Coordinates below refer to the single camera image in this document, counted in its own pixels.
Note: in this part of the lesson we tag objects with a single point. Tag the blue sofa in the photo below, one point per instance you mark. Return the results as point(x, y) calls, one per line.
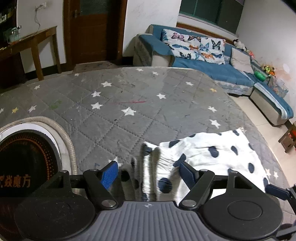
point(268, 96)

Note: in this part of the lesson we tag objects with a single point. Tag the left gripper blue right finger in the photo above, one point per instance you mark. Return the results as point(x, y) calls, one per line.
point(193, 177)

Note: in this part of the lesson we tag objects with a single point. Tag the white navy polka dot garment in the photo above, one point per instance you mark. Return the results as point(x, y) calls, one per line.
point(154, 174)

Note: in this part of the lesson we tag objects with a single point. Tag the black white plush toy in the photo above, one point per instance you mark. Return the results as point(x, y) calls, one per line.
point(238, 44)

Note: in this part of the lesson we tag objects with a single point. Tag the grey square cushion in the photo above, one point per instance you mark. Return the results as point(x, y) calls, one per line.
point(240, 61)

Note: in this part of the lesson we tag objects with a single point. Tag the wall power socket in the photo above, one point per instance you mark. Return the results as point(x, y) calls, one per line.
point(42, 6)

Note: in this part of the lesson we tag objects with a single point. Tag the green toy on sofa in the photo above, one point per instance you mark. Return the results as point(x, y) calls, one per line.
point(260, 76)

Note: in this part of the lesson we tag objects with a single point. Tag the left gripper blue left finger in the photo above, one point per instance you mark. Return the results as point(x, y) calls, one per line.
point(104, 177)

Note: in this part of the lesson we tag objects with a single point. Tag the glass jar on table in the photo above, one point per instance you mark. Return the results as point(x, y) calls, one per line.
point(13, 34)

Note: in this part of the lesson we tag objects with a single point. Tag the round black induction cooktop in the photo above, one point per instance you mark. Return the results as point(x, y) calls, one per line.
point(28, 159)

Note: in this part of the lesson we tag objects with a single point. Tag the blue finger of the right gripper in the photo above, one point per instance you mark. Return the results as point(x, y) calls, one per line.
point(278, 192)

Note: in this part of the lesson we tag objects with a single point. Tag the dark green window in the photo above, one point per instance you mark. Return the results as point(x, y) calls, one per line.
point(222, 13)

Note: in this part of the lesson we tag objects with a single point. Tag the brown wooden door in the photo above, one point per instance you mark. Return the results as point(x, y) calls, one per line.
point(93, 31)

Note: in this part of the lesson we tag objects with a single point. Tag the small wooden stool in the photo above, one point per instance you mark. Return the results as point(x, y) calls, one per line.
point(288, 140)

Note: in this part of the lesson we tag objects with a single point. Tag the butterfly print pillow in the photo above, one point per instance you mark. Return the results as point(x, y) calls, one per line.
point(193, 47)

